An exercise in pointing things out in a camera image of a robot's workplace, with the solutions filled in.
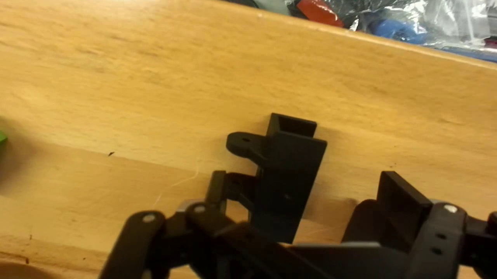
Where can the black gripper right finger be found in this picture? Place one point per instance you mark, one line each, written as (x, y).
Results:
(437, 237)

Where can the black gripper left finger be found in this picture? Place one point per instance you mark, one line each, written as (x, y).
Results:
(214, 247)

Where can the black bracket piece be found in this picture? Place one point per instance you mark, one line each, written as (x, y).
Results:
(287, 157)

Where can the plastic bag of tools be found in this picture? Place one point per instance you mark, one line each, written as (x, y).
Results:
(460, 26)

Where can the coloured toy brick stack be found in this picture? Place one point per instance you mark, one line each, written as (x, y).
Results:
(3, 138)

